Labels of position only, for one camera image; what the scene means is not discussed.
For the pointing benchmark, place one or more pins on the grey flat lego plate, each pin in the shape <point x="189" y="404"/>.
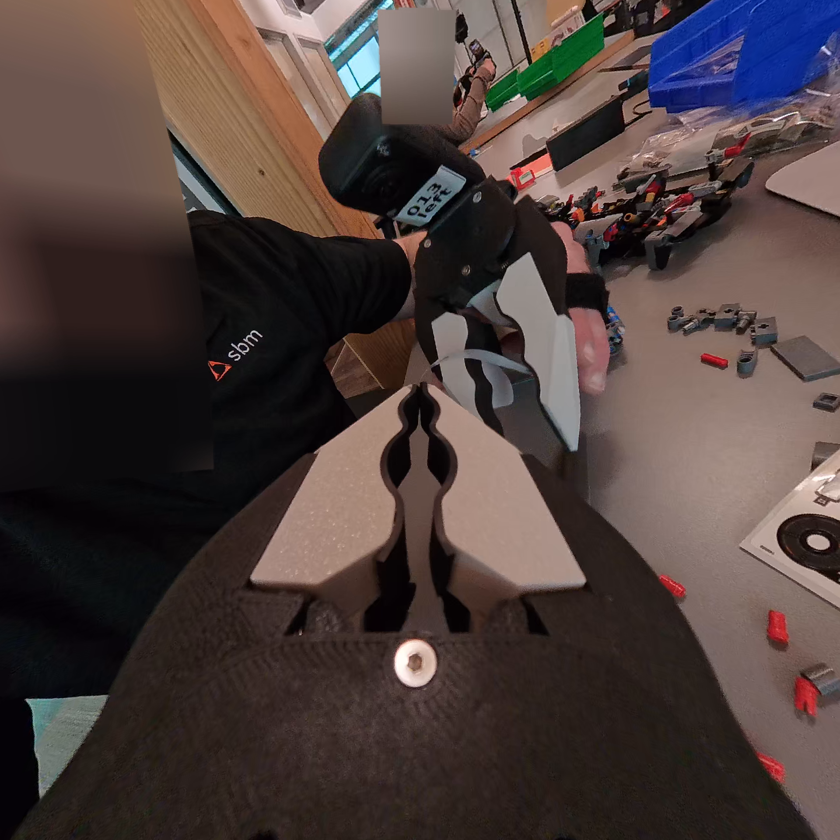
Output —
<point x="806" y="358"/>

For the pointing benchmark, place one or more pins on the person's black shirt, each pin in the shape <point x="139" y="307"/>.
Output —
<point x="275" y="394"/>

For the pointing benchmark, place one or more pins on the printed instruction booklet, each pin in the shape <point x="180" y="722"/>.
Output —
<point x="797" y="544"/>

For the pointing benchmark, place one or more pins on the white rounded board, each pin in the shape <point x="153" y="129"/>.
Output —
<point x="814" y="180"/>

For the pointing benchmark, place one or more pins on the large green plastic bin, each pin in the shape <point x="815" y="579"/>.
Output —
<point x="564" y="56"/>

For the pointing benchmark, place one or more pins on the blue plastic bin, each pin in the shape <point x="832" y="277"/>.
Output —
<point x="787" y="46"/>
<point x="695" y="59"/>

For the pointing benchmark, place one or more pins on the black rectangular box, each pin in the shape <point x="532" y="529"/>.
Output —
<point x="584" y="134"/>

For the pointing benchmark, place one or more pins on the wooden panel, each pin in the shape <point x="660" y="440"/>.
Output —
<point x="223" y="98"/>

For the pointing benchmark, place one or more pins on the dark grey lego piece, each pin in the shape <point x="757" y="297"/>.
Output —
<point x="827" y="402"/>

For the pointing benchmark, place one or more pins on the partly built lego model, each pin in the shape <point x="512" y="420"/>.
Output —
<point x="669" y="223"/>

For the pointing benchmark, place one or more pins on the small green plastic bin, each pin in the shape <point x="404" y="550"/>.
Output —
<point x="502" y="88"/>

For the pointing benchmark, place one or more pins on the person's left forearm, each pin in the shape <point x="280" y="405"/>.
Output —
<point x="405" y="289"/>

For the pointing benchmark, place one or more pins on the blue lego piece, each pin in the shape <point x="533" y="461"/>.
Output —
<point x="615" y="331"/>

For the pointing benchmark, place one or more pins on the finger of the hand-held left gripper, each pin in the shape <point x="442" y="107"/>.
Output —
<point x="456" y="354"/>
<point x="544" y="334"/>

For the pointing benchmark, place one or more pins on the clear bags of lego parts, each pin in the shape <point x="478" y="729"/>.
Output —
<point x="774" y="131"/>

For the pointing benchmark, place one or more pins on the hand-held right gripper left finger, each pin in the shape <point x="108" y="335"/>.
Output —
<point x="328" y="518"/>

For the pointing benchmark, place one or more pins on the grey lego connector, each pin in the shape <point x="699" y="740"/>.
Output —
<point x="705" y="318"/>
<point x="765" y="331"/>
<point x="681" y="320"/>
<point x="823" y="679"/>
<point x="733" y="317"/>
<point x="747" y="362"/>

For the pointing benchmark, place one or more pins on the small red box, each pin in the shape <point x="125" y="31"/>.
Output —
<point x="522" y="178"/>

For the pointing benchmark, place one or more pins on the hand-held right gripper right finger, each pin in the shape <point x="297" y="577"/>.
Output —
<point x="505" y="525"/>

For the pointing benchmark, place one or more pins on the person's left hand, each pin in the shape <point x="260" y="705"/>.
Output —
<point x="590" y="348"/>

